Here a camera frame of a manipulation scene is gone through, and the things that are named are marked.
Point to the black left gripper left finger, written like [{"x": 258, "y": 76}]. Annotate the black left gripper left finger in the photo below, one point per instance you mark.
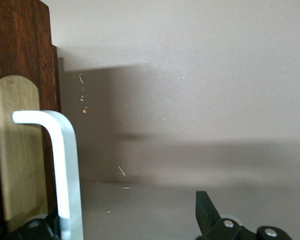
[{"x": 40, "y": 230}]

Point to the wooden drawer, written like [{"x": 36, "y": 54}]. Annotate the wooden drawer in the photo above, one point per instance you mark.
[{"x": 20, "y": 37}]

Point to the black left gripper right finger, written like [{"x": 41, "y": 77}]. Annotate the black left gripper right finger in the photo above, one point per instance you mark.
[{"x": 207, "y": 215}]

